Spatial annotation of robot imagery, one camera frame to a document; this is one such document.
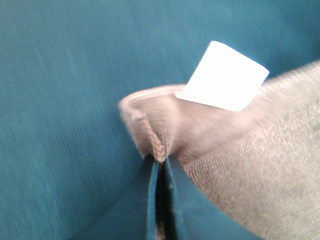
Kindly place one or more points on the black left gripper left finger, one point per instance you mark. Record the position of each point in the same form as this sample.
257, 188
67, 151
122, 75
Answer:
133, 216

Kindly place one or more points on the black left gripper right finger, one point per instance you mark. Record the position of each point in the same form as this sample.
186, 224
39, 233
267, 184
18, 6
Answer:
189, 215

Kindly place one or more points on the brown towel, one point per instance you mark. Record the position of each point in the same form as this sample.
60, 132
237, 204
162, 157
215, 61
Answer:
260, 165

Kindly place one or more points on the white towel label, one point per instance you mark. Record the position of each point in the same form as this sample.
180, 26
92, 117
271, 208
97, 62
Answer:
224, 78

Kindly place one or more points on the dark grey table cloth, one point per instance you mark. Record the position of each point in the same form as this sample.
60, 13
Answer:
66, 155

